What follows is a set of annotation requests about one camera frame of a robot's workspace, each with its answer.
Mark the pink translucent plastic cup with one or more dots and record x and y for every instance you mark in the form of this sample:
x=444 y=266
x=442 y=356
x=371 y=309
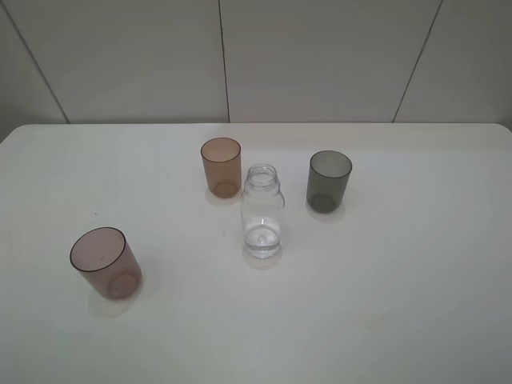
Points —
x=104 y=258

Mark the grey translucent plastic cup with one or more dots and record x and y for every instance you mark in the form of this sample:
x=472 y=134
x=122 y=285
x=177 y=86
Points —
x=328 y=176

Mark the clear plastic water bottle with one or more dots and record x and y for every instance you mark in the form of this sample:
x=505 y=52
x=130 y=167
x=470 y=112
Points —
x=262 y=208

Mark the orange translucent plastic cup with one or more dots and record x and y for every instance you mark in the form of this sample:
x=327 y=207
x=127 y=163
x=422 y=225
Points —
x=221 y=158

